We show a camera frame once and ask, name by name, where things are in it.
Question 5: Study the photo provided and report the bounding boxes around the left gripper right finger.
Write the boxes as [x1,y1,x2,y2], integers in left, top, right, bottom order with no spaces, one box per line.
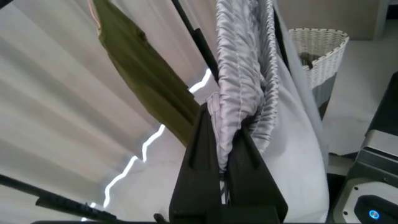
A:
[223,124,289,222]

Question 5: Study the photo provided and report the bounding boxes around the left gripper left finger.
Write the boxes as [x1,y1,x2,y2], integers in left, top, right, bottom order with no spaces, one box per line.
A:
[169,104,223,222]

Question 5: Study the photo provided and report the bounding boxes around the pale grey garment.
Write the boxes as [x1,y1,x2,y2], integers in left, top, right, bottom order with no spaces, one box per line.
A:
[205,0,330,222]

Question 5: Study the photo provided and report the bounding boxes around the green printed garment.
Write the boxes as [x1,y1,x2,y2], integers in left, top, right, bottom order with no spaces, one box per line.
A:
[92,0,201,147]

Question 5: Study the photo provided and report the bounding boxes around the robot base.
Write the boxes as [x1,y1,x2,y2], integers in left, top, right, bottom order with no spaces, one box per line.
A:
[326,71,398,223]

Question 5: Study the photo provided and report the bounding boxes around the white laundry basket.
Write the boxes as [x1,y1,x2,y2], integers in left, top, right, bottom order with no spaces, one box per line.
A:
[287,27,350,119]

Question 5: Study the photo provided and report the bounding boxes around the white curtain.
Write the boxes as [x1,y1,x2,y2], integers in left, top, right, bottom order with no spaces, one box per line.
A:
[0,0,218,206]

